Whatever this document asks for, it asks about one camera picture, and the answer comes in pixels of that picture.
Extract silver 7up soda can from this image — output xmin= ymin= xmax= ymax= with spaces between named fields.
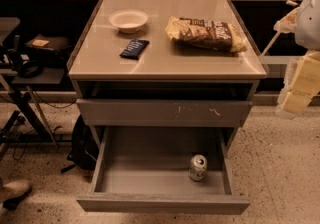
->
xmin=189 ymin=154 xmax=207 ymax=181

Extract closed grey top drawer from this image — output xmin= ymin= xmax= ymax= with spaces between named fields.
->
xmin=77 ymin=99 xmax=252 ymax=127

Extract grey stick with cap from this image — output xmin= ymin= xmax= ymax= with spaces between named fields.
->
xmin=261 ymin=0 xmax=299 ymax=56

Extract tan shoe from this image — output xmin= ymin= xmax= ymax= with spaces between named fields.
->
xmin=0 ymin=179 xmax=31 ymax=203

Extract open grey middle drawer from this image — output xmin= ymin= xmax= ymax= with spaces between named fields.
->
xmin=78 ymin=127 xmax=250 ymax=215

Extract black bag on shelf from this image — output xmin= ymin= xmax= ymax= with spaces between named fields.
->
xmin=25 ymin=34 xmax=72 ymax=55

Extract brown yellow chip bag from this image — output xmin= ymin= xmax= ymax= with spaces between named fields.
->
xmin=165 ymin=17 xmax=247 ymax=53

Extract white paper bowl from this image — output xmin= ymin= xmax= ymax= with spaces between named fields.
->
xmin=109 ymin=10 xmax=148 ymax=34

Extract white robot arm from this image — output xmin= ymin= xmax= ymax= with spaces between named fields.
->
xmin=274 ymin=0 xmax=320 ymax=119

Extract grey drawer cabinet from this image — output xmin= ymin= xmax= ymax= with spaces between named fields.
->
xmin=69 ymin=0 xmax=267 ymax=144

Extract black backpack on floor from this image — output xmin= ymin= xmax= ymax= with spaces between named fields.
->
xmin=61 ymin=116 xmax=99 ymax=173

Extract dark blue snack bar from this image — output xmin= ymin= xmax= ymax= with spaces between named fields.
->
xmin=120 ymin=39 xmax=149 ymax=60

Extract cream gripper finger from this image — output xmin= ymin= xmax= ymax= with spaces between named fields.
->
xmin=273 ymin=8 xmax=298 ymax=34
xmin=276 ymin=51 xmax=320 ymax=119

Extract black headphones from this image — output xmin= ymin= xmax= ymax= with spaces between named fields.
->
xmin=7 ymin=49 xmax=43 ymax=78

